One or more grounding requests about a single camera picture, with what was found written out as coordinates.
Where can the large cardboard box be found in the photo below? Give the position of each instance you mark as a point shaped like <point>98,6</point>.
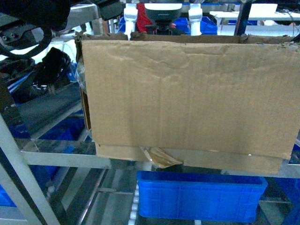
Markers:
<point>187,105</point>

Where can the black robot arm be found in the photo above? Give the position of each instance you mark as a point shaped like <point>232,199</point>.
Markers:
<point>27,27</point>

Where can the blue plastic bin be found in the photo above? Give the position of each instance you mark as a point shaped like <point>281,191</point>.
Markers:
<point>195,196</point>

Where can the white humanoid robot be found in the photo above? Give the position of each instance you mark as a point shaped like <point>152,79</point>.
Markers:
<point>162,14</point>

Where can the steel shelf frame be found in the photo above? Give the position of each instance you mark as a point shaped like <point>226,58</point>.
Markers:
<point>47,159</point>

